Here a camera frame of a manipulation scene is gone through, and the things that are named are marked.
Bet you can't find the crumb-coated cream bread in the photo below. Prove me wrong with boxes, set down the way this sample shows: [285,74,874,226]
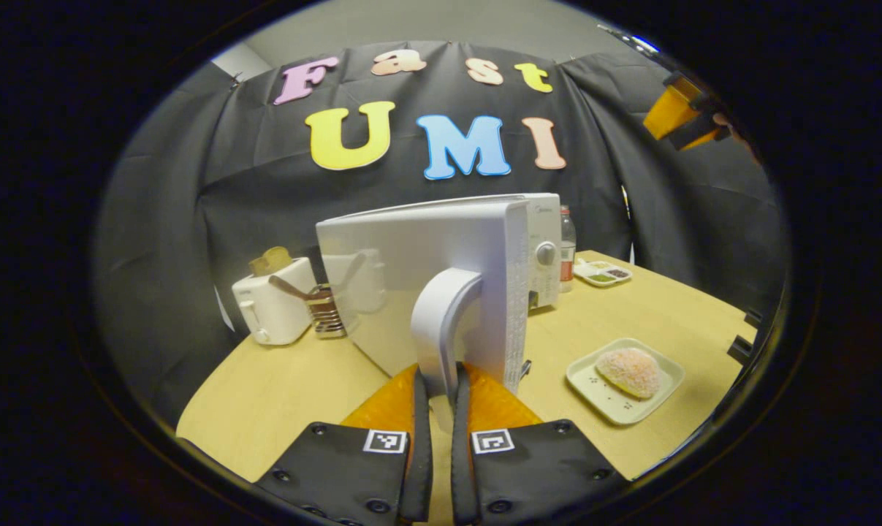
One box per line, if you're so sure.
[595,348,664,400]

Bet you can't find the divided white tray with beans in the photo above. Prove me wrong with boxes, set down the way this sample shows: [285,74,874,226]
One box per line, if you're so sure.
[574,259,633,288]

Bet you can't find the square white plate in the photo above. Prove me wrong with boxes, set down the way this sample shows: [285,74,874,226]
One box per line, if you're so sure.
[566,338,686,426]

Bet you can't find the brown toast slice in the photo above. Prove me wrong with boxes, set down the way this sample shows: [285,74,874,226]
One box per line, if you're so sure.
[248,246,294,278]

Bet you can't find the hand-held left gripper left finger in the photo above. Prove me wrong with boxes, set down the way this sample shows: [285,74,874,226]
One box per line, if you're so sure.
[253,363,436,526]

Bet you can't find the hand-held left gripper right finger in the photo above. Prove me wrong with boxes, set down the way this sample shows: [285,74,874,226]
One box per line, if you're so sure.
[450,362,629,526]

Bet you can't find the clear bottle with red label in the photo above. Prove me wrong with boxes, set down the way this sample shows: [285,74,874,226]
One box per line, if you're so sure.
[560,205,577,294]

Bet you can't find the metal tongs with wooden handles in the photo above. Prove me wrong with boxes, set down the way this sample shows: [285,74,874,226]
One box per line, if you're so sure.
[269,274,348,340]

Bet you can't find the black backdrop cloth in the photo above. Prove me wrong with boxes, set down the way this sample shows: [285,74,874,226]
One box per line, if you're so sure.
[94,40,788,424]

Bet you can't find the white microwave oven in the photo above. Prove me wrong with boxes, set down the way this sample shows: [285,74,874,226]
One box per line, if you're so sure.
[315,192,563,432]

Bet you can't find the white toaster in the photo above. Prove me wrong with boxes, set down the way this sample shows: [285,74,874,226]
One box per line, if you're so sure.
[232,256,317,346]

